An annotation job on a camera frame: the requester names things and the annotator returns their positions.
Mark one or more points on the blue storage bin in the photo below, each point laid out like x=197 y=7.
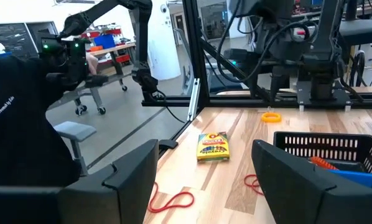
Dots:
x=105 y=41

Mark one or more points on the black plastic basket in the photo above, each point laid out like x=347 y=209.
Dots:
x=329 y=135

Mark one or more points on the blue plastic basket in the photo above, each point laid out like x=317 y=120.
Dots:
x=366 y=180

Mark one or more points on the black camera green lights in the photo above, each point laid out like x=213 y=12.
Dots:
x=64 y=62

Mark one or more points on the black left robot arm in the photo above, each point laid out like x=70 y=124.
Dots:
x=324 y=62

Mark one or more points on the person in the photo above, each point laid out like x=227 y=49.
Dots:
x=18 y=124

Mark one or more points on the grey office chair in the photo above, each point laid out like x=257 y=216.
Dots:
x=75 y=130

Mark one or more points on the large red rubber band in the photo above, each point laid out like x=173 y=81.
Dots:
x=192 y=197

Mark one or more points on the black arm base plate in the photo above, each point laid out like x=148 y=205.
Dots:
x=304 y=93

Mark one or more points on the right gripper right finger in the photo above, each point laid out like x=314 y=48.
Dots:
x=291 y=193

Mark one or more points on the silver metal bracket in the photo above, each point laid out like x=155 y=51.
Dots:
x=193 y=99

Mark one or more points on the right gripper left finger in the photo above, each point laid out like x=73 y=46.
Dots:
x=123 y=196

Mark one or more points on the black edge bracket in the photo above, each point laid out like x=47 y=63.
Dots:
x=169 y=144

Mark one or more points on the dark display board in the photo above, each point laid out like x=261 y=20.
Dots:
x=8 y=40

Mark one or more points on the Crayola crayon box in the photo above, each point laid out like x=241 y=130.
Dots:
x=213 y=149

